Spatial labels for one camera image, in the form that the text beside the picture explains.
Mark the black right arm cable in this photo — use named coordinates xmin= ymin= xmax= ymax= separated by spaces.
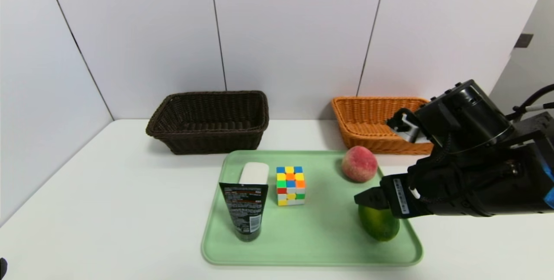
xmin=506 ymin=84 xmax=554 ymax=121

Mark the green mango fruit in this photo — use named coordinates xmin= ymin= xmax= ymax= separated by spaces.
xmin=358 ymin=204 xmax=400 ymax=242

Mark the orange wicker basket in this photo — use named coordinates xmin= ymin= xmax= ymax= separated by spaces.
xmin=332 ymin=96 xmax=435 ymax=155

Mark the dark brown wicker basket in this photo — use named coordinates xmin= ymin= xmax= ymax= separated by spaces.
xmin=146 ymin=90 xmax=270 ymax=155

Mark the black cosmetic tube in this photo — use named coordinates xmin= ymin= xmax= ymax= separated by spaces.
xmin=219 ymin=182 xmax=269 ymax=242

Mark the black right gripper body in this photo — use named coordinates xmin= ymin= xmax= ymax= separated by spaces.
xmin=379 ymin=163 xmax=451 ymax=219

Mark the pink peach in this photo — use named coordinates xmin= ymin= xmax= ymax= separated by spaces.
xmin=341 ymin=145 xmax=379 ymax=183

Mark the light green plastic tray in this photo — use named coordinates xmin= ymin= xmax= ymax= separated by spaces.
xmin=201 ymin=150 xmax=423 ymax=267

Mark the white soap bar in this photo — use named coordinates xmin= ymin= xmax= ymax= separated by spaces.
xmin=238 ymin=162 xmax=270 ymax=185

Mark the colourful puzzle cube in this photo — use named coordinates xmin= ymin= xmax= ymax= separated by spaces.
xmin=276 ymin=166 xmax=306 ymax=206

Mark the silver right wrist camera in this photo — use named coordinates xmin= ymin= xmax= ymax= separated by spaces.
xmin=387 ymin=108 xmax=433 ymax=144

